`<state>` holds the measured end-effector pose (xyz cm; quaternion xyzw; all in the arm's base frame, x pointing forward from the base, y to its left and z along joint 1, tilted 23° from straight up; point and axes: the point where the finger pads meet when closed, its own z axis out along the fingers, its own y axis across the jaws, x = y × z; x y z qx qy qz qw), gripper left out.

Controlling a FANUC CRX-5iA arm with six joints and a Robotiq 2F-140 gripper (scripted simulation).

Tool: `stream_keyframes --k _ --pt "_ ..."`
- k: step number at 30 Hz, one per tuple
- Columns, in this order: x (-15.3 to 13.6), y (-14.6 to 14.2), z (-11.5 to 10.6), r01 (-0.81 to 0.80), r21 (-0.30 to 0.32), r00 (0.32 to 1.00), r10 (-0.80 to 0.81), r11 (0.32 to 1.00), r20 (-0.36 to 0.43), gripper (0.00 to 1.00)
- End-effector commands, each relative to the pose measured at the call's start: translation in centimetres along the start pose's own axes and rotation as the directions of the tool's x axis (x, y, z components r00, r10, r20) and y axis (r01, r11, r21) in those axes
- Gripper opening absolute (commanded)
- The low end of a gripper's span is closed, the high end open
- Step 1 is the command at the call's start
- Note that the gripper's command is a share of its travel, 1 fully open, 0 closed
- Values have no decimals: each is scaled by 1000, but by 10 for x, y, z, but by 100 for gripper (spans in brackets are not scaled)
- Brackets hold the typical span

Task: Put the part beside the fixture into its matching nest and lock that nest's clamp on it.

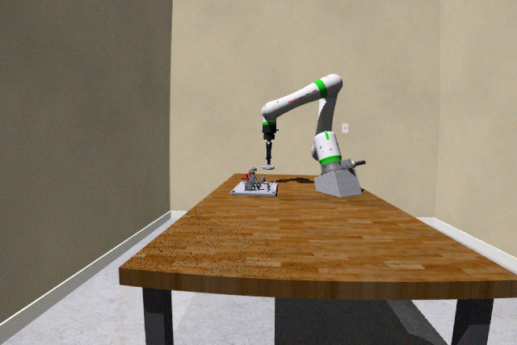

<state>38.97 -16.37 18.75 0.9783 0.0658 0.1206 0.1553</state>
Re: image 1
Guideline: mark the black toggle clamp with red handle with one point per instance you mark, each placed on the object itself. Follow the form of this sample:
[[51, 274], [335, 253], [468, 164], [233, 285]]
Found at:
[[248, 186]]

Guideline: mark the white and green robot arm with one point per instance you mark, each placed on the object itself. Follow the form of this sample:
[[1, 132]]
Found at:
[[325, 143]]

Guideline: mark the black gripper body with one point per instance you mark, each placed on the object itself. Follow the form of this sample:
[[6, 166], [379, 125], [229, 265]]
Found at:
[[269, 137]]

